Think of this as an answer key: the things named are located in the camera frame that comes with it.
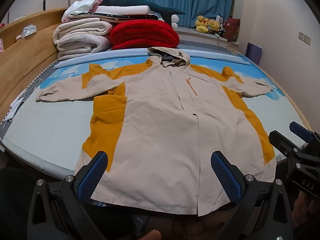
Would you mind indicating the red folded blanket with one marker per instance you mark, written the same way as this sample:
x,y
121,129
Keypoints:
x,y
142,33

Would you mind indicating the small white plush toy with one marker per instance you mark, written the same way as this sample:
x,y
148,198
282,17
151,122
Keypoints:
x,y
175,20

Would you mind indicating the white and pink cloth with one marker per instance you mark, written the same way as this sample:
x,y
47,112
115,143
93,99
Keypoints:
x,y
82,5

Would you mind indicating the white folded quilt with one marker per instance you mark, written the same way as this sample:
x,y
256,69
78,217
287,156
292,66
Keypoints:
x,y
120,10

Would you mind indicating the beige and yellow hooded jacket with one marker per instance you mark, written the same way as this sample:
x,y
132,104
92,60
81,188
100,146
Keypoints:
x,y
162,135

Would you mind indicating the dark red bag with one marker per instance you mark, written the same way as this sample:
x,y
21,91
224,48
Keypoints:
x,y
232,28

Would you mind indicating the tissue pack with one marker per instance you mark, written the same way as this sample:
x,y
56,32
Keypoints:
x,y
29,29

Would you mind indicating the teal plush shark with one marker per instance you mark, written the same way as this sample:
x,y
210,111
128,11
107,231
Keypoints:
x,y
140,3

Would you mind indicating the purple bag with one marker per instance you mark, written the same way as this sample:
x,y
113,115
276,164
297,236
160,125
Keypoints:
x,y
253,53

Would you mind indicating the person's right hand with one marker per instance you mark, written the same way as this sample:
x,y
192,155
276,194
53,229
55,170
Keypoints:
x,y
301,211

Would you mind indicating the yellow plush toy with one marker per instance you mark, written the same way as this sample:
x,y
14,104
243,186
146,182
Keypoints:
x,y
202,23
214,25

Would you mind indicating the cream folded blanket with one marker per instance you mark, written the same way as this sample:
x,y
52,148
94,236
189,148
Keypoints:
x,y
82,28
82,46

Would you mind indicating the wooden bed frame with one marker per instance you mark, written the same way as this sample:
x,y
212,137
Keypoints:
x,y
22,62

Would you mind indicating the white wall socket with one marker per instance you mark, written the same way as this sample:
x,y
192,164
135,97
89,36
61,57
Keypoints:
x,y
307,39
302,36

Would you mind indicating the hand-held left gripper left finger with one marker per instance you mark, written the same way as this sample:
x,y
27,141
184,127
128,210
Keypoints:
x,y
92,177

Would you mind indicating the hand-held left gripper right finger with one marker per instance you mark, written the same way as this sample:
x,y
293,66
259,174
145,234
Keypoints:
x,y
226,177

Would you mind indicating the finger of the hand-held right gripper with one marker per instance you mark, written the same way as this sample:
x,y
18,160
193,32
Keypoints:
x,y
281,141
301,131

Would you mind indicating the blue printed bed mat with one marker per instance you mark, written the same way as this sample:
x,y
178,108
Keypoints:
x,y
50,130

